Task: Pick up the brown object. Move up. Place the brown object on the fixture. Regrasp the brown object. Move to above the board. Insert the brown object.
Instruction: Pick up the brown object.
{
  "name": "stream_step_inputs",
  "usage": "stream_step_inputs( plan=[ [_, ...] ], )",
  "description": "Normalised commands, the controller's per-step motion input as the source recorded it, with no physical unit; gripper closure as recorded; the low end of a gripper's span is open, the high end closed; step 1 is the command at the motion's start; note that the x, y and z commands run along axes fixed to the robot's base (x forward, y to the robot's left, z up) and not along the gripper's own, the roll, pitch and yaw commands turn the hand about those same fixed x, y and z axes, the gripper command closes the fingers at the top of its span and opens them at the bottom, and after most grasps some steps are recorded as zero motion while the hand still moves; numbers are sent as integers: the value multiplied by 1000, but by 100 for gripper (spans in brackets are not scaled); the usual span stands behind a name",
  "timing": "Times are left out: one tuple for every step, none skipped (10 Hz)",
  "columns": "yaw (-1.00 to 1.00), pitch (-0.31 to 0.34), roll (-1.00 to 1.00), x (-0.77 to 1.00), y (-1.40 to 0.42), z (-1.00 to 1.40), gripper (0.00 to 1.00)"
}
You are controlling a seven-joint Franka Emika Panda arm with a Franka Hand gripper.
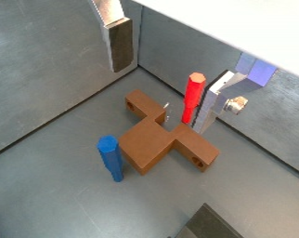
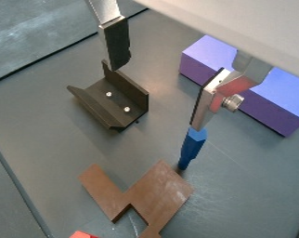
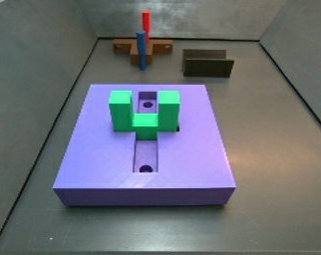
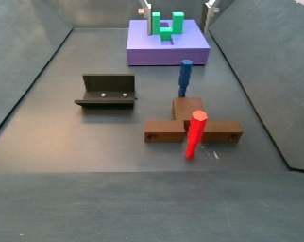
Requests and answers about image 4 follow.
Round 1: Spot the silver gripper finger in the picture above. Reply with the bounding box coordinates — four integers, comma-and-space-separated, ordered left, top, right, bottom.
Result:
138, 0, 151, 35
203, 0, 221, 31

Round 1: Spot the brown T-shaped block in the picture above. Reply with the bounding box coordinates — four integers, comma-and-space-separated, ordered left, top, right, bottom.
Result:
145, 97, 243, 143

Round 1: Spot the green U-shaped block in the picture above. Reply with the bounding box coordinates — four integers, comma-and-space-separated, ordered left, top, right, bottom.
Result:
151, 12, 183, 41

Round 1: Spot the purple block base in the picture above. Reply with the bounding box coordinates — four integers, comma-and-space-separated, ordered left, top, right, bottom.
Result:
126, 20, 210, 66

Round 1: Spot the blue hexagonal peg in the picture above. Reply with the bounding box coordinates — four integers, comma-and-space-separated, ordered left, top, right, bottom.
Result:
178, 60, 193, 97

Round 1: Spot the red hexagonal peg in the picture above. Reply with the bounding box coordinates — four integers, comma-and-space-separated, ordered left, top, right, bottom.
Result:
185, 110, 207, 159

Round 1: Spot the black angle bracket fixture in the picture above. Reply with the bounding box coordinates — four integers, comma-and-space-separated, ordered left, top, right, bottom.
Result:
74, 74, 135, 107

